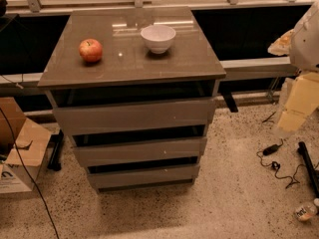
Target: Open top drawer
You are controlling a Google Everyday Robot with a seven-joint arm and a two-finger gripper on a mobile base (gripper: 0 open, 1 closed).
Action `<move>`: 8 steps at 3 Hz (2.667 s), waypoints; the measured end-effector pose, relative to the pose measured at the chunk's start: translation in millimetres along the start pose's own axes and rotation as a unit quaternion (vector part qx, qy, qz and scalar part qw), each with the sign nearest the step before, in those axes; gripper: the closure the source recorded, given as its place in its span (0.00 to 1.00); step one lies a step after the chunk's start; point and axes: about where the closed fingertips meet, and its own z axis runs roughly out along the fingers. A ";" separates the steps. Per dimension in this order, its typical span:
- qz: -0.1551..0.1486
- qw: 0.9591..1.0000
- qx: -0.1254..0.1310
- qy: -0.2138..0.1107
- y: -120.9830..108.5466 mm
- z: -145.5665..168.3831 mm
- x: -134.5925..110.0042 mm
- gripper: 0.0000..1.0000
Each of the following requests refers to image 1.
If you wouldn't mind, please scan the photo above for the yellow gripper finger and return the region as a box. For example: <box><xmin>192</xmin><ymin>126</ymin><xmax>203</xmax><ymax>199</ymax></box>
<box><xmin>272</xmin><ymin>111</ymin><xmax>306</xmax><ymax>138</ymax></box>

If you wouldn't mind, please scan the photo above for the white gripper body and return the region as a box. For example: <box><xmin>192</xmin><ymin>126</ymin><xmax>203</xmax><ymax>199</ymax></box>
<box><xmin>279</xmin><ymin>72</ymin><xmax>319</xmax><ymax>123</ymax></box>

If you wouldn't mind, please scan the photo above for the grey top drawer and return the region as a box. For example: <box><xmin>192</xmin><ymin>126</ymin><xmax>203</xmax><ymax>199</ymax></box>
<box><xmin>53</xmin><ymin>99</ymin><xmax>215</xmax><ymax>135</ymax></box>

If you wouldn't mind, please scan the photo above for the grey drawer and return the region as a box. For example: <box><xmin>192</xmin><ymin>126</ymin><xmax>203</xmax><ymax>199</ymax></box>
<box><xmin>88</xmin><ymin>164</ymin><xmax>200</xmax><ymax>189</ymax></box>
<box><xmin>53</xmin><ymin>99</ymin><xmax>215</xmax><ymax>135</ymax></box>
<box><xmin>74</xmin><ymin>136</ymin><xmax>207</xmax><ymax>167</ymax></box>

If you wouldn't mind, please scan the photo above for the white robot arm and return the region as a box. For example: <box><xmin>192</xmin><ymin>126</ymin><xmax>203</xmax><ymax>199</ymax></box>
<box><xmin>268</xmin><ymin>1</ymin><xmax>319</xmax><ymax>138</ymax></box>

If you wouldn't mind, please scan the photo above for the grey drawer cabinet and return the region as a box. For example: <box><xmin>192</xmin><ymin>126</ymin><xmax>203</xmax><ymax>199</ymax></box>
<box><xmin>38</xmin><ymin>7</ymin><xmax>225</xmax><ymax>178</ymax></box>

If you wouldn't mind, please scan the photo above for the grey middle drawer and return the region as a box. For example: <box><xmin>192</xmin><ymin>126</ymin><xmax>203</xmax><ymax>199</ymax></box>
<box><xmin>74</xmin><ymin>136</ymin><xmax>207</xmax><ymax>167</ymax></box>

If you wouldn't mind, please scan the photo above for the grey bottom drawer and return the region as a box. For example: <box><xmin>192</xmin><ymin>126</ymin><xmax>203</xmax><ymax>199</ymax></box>
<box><xmin>88</xmin><ymin>164</ymin><xmax>200</xmax><ymax>189</ymax></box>

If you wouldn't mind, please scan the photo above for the black stand leg right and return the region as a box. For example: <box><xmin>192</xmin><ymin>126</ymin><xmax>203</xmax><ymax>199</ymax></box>
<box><xmin>298</xmin><ymin>141</ymin><xmax>319</xmax><ymax>198</ymax></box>

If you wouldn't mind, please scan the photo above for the plastic bottle on floor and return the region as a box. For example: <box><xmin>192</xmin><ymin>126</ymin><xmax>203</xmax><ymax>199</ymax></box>
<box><xmin>295</xmin><ymin>198</ymin><xmax>319</xmax><ymax>221</ymax></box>

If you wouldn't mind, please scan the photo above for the white ceramic bowl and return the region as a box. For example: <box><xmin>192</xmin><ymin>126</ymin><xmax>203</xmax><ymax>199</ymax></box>
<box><xmin>141</xmin><ymin>25</ymin><xmax>176</xmax><ymax>54</ymax></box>

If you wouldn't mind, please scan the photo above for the red apple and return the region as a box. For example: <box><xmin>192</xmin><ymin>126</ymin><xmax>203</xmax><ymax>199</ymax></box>
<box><xmin>79</xmin><ymin>39</ymin><xmax>103</xmax><ymax>63</ymax></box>

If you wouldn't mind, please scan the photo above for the black stand foot left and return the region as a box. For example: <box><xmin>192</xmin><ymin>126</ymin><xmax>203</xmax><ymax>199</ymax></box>
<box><xmin>47</xmin><ymin>130</ymin><xmax>64</xmax><ymax>171</ymax></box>

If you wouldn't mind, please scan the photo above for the brown cardboard box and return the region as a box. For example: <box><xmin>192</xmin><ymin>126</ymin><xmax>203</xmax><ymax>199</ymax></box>
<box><xmin>0</xmin><ymin>98</ymin><xmax>51</xmax><ymax>194</ymax></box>

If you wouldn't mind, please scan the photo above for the metal window railing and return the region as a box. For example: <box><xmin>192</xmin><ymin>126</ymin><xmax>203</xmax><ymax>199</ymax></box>
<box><xmin>1</xmin><ymin>0</ymin><xmax>318</xmax><ymax>97</ymax></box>

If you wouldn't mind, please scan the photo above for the black power adapter with cable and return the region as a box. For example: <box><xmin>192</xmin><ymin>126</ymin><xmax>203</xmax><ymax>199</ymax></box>
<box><xmin>256</xmin><ymin>139</ymin><xmax>304</xmax><ymax>189</ymax></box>

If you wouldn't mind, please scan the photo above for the black bracket behind cabinet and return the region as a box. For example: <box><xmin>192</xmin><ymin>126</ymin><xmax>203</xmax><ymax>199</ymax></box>
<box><xmin>220</xmin><ymin>88</ymin><xmax>238</xmax><ymax>113</ymax></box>

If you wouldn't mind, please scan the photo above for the long black cable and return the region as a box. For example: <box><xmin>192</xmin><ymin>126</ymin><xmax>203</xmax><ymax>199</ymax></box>
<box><xmin>0</xmin><ymin>107</ymin><xmax>61</xmax><ymax>239</ymax></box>

